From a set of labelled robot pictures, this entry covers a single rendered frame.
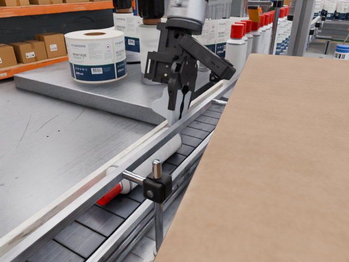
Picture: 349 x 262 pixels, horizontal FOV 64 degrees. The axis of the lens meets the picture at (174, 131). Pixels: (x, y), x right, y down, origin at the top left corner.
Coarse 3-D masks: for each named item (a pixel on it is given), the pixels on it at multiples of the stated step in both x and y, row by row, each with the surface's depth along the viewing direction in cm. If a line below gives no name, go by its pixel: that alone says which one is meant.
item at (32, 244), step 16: (192, 112) 54; (176, 128) 48; (160, 144) 45; (128, 160) 39; (144, 160) 41; (112, 176) 36; (96, 192) 33; (64, 208) 31; (80, 208) 32; (48, 224) 29; (64, 224) 30; (32, 240) 27; (48, 240) 29; (16, 256) 26
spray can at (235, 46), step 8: (232, 24) 74; (240, 24) 74; (232, 32) 74; (240, 32) 74; (232, 40) 75; (240, 40) 75; (232, 48) 75; (240, 48) 75; (232, 56) 76; (240, 56) 76; (240, 64) 77; (240, 72) 78; (224, 80) 80; (232, 88) 80; (224, 96) 82
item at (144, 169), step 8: (152, 136) 53; (176, 136) 54; (144, 144) 49; (168, 144) 51; (176, 144) 53; (136, 152) 47; (160, 152) 49; (168, 152) 51; (120, 160) 45; (152, 160) 47; (160, 160) 49; (112, 168) 43; (136, 168) 44; (144, 168) 46; (144, 176) 46; (120, 184) 43; (128, 184) 43; (136, 184) 45; (112, 192) 41; (120, 192) 44; (128, 192) 44; (104, 200) 40
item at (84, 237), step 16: (208, 112) 74; (192, 128) 66; (208, 128) 66; (192, 144) 59; (176, 160) 54; (96, 208) 42; (112, 208) 42; (128, 208) 42; (80, 224) 40; (96, 224) 40; (112, 224) 40; (64, 240) 37; (80, 240) 37; (96, 240) 37; (32, 256) 35; (48, 256) 35; (64, 256) 35; (80, 256) 35
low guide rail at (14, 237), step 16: (208, 96) 78; (160, 128) 58; (112, 160) 48; (96, 176) 44; (80, 192) 42; (48, 208) 38; (32, 224) 35; (0, 240) 33; (16, 240) 34; (0, 256) 32
